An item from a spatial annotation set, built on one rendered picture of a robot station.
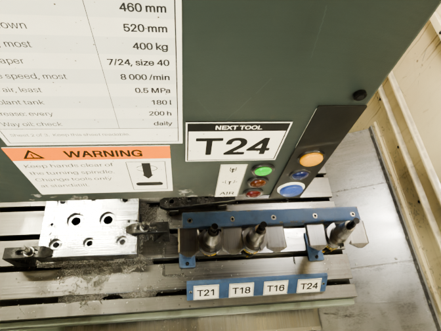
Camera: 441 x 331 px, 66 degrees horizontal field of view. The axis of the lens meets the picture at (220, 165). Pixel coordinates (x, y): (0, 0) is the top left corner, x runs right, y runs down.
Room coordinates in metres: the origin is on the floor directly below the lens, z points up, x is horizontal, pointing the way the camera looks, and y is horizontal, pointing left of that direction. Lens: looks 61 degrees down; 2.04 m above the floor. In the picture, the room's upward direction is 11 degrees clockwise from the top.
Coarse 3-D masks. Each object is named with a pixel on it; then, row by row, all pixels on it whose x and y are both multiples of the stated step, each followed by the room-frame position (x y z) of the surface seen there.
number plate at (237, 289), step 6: (246, 282) 0.22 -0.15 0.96; (252, 282) 0.22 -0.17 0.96; (234, 288) 0.20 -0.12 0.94; (240, 288) 0.20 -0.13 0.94; (246, 288) 0.21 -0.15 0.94; (252, 288) 0.21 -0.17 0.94; (234, 294) 0.19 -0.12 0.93; (240, 294) 0.19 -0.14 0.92; (246, 294) 0.19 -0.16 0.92; (252, 294) 0.20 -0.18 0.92
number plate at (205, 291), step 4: (216, 284) 0.20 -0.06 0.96; (196, 288) 0.18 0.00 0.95; (200, 288) 0.18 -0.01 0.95; (204, 288) 0.18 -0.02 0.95; (208, 288) 0.18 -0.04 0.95; (212, 288) 0.19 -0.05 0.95; (216, 288) 0.19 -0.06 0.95; (196, 292) 0.17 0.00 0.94; (200, 292) 0.17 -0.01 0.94; (204, 292) 0.17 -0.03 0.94; (208, 292) 0.17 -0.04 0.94; (212, 292) 0.18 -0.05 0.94; (216, 292) 0.18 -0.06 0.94; (196, 296) 0.16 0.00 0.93; (200, 296) 0.16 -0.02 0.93; (204, 296) 0.16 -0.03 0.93; (208, 296) 0.16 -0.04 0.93; (212, 296) 0.17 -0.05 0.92; (216, 296) 0.17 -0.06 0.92
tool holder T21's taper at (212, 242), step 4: (208, 232) 0.24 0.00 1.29; (204, 236) 0.25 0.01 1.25; (208, 236) 0.24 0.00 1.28; (212, 236) 0.24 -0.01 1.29; (216, 236) 0.24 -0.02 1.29; (204, 240) 0.24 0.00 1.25; (208, 240) 0.24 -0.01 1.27; (212, 240) 0.23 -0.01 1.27; (216, 240) 0.24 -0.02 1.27; (204, 244) 0.23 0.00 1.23; (208, 244) 0.23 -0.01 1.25; (212, 244) 0.23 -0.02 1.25; (216, 244) 0.24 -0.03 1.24; (208, 248) 0.23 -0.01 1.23; (212, 248) 0.23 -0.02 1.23
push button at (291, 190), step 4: (284, 188) 0.20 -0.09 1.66; (288, 188) 0.20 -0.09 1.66; (292, 188) 0.20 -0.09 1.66; (296, 188) 0.20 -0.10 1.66; (300, 188) 0.20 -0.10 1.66; (280, 192) 0.20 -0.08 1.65; (284, 192) 0.20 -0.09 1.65; (288, 192) 0.20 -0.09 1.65; (292, 192) 0.20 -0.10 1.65; (296, 192) 0.20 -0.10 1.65; (300, 192) 0.20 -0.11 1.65; (288, 196) 0.20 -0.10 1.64
